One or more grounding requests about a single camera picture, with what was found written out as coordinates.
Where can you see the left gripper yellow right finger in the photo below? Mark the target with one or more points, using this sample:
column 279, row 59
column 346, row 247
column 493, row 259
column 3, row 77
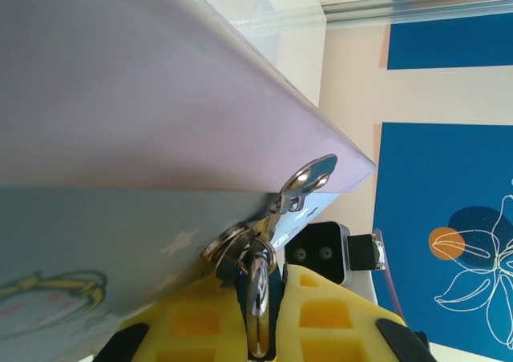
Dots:
column 332, row 322

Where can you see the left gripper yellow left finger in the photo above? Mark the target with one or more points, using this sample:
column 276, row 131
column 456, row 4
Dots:
column 188, row 322

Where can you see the silver padlock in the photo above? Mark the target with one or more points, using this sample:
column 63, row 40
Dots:
column 258, row 298

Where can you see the Cinnamoroll print tin box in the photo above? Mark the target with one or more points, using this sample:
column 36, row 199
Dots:
column 140, row 117

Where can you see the silver box hasp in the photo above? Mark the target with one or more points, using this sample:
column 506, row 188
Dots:
column 308, row 174

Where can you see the blue poster lily and monstera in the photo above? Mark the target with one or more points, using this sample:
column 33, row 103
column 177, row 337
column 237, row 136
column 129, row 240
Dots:
column 409, row 170

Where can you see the blue poster with leaf outlines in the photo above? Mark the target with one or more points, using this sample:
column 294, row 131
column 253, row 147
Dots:
column 441, row 45

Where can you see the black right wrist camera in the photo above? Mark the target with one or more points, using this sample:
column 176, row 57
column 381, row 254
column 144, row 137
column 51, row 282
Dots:
column 316, row 250

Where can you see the aluminium frame post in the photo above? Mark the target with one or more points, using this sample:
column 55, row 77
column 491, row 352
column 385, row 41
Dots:
column 421, row 5

